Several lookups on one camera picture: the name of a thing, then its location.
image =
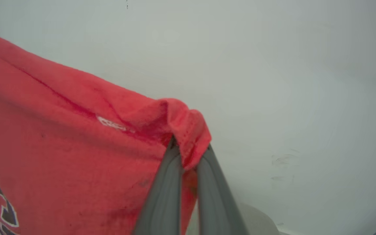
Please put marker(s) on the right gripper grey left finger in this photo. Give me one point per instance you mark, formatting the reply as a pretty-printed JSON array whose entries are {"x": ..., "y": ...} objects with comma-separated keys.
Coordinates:
[{"x": 165, "y": 202}]

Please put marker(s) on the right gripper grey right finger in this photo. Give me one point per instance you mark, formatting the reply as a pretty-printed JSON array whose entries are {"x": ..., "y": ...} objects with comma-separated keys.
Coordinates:
[{"x": 215, "y": 202}]

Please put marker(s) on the red and white garment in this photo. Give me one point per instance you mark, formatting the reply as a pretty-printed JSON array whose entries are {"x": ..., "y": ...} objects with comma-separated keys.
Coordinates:
[{"x": 60, "y": 147}]

